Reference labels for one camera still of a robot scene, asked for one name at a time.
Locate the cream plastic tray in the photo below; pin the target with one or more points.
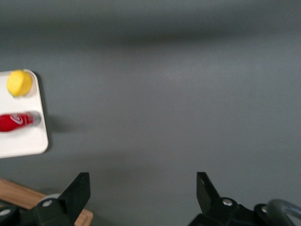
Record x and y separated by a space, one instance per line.
21 139

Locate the yellow lemon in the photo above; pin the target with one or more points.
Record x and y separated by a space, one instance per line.
19 83

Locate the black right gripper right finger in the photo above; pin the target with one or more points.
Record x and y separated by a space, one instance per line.
216 209

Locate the wooden drawer cabinet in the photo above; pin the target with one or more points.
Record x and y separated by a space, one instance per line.
21 193

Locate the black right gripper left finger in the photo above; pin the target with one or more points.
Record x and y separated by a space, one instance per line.
70 202

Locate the red coke bottle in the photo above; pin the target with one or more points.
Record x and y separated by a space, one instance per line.
16 121

